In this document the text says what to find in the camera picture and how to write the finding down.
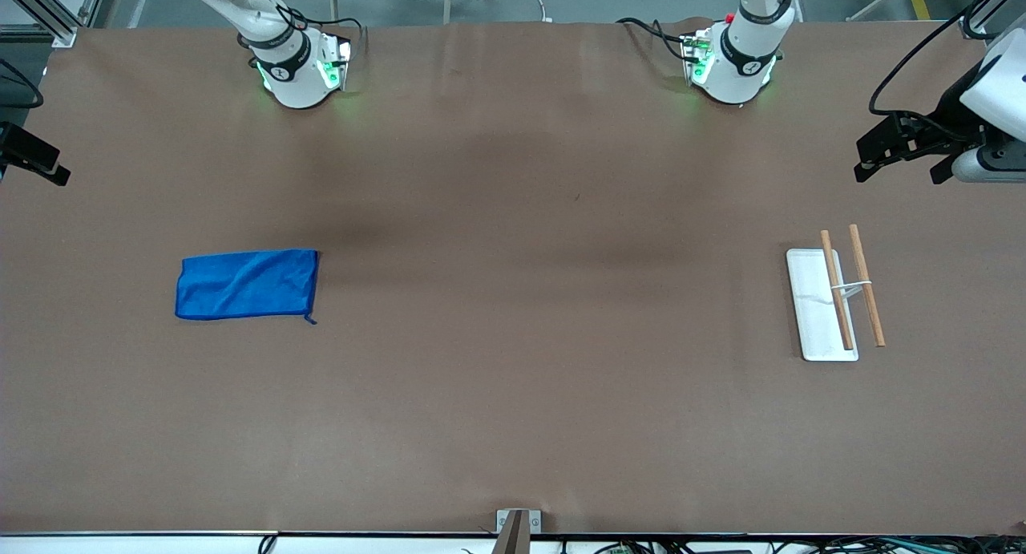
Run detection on blue microfibre towel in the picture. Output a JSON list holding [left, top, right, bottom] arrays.
[[175, 249, 321, 326]]

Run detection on white rack with wooden bars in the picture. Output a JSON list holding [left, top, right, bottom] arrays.
[[785, 224, 887, 363]]

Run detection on brown paper table cover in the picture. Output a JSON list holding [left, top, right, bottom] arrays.
[[0, 18, 1026, 536]]

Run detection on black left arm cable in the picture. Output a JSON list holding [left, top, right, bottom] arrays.
[[868, 0, 1026, 138]]

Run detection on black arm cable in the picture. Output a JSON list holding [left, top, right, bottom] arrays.
[[868, 0, 1026, 138], [0, 57, 44, 111]]

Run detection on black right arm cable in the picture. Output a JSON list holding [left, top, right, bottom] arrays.
[[0, 57, 44, 111]]

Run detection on aluminium profile frame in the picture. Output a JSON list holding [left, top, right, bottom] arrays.
[[0, 0, 109, 48]]

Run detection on black left base cable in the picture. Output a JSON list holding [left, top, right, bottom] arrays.
[[616, 16, 692, 63]]

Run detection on grey metal mounting bracket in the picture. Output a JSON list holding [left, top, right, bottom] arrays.
[[496, 509, 543, 535]]

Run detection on brown camera mount post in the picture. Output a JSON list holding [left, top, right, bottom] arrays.
[[491, 510, 530, 554]]

